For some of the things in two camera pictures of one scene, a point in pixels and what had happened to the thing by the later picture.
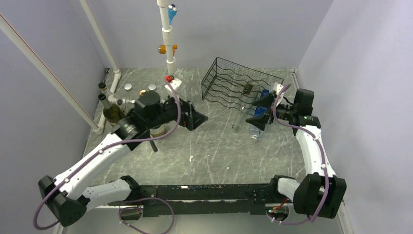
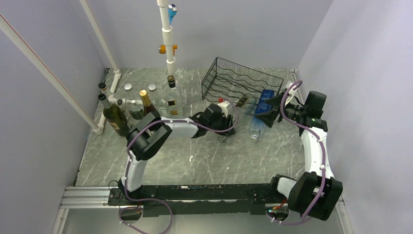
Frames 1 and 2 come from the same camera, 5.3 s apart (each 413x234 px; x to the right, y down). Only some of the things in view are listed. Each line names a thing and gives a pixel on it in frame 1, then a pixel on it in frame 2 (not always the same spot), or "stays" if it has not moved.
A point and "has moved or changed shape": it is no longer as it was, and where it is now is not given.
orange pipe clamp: (162, 48) stays
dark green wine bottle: (113, 113) stays
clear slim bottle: (249, 91) has moved or changed shape
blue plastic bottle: (255, 132) stays
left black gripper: (193, 117) → (227, 121)
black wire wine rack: (236, 85) stays
